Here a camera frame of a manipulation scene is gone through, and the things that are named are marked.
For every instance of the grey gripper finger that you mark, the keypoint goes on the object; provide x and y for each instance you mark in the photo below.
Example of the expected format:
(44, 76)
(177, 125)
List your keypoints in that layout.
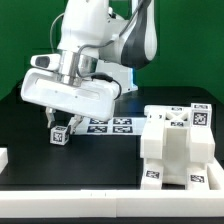
(73, 123)
(50, 116)

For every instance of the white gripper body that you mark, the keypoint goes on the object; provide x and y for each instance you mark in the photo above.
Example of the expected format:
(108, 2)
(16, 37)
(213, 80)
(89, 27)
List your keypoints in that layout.
(94, 97)

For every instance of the white tagged cube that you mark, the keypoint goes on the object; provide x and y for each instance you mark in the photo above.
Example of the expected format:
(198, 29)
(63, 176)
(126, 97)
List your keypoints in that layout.
(58, 135)
(201, 115)

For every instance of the white chair seat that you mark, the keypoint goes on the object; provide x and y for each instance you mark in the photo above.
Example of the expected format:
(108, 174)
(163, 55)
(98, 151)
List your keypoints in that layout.
(169, 145)

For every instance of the white chair back frame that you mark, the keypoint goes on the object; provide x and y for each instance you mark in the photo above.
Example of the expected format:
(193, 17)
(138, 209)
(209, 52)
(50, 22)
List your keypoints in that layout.
(200, 140)

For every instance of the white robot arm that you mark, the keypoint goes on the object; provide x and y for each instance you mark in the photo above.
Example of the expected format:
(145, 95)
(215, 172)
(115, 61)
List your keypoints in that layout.
(67, 80)

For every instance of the white tagged flat plate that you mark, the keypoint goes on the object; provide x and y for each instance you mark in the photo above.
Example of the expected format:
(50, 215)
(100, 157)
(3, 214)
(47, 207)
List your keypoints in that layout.
(115, 126)

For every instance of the white left fence bar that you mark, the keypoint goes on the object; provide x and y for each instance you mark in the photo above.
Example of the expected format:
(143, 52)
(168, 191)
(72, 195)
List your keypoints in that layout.
(3, 159)

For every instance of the white fence bar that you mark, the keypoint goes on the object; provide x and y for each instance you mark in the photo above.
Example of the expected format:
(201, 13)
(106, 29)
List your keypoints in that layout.
(111, 203)
(3, 159)
(215, 176)

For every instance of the white right fence bar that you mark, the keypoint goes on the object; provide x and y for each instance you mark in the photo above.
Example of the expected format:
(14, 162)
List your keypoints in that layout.
(215, 176)

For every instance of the white front fence bar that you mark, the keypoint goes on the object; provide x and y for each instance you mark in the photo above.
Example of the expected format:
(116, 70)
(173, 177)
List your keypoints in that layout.
(111, 203)

